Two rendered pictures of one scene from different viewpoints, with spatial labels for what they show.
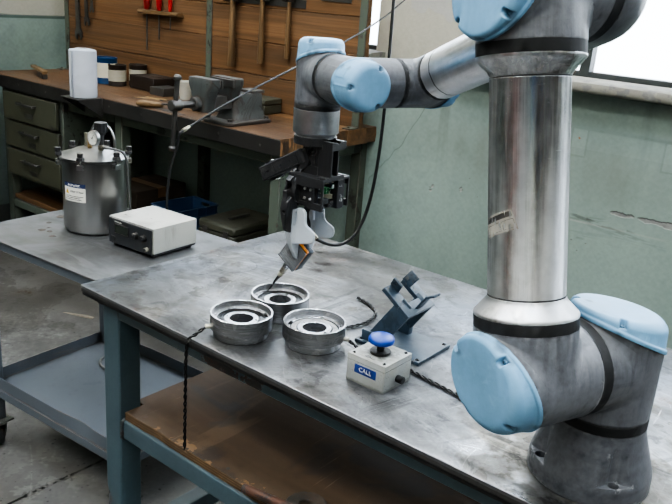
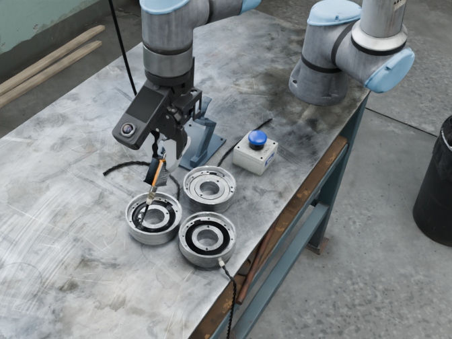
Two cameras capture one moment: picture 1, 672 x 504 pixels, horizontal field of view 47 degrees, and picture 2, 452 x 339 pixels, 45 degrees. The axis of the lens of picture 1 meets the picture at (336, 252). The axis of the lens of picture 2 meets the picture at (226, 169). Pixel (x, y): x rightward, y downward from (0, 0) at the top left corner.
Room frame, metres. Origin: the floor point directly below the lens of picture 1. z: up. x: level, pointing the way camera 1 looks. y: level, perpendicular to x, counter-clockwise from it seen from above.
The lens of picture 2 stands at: (1.29, 0.77, 1.62)
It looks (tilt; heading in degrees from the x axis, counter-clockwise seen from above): 45 degrees down; 259
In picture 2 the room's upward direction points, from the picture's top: 6 degrees clockwise
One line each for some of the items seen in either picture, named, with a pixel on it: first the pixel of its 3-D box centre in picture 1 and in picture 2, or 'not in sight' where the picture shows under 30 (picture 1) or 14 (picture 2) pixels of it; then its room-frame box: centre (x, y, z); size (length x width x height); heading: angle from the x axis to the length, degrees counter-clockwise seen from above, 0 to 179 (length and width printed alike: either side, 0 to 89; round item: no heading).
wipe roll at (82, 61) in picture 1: (82, 72); not in sight; (3.29, 1.11, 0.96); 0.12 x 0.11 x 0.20; 142
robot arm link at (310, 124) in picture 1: (317, 122); (166, 54); (1.26, 0.05, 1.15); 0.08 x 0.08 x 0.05
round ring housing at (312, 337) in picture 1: (314, 332); (209, 191); (1.18, 0.03, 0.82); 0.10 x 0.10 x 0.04
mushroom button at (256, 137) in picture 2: (380, 349); (256, 143); (1.07, -0.08, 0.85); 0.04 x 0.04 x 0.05
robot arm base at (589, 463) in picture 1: (593, 437); (321, 71); (0.86, -0.34, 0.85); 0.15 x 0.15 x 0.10
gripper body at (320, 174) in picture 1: (316, 172); (170, 95); (1.26, 0.04, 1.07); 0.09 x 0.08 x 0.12; 53
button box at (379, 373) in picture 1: (381, 366); (256, 151); (1.06, -0.08, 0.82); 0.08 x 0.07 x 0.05; 52
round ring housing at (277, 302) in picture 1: (279, 303); (154, 219); (1.29, 0.09, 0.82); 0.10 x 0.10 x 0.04
